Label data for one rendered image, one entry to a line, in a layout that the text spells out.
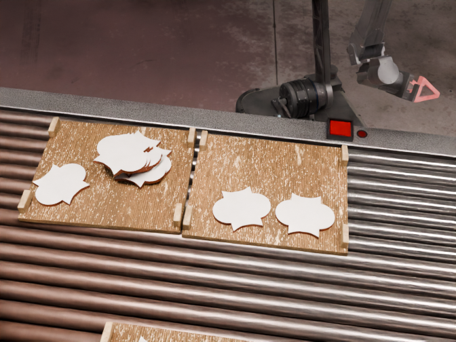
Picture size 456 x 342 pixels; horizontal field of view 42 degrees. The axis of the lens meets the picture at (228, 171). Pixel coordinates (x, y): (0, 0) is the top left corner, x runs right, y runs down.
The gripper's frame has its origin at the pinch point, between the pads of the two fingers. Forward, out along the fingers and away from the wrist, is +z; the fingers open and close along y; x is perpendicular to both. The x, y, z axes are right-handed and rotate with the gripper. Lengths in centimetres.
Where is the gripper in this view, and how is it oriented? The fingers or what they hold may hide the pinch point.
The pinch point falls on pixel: (427, 91)
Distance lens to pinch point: 169.2
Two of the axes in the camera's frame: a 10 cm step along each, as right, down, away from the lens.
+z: 9.5, 2.1, 2.4
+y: 1.7, 2.9, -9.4
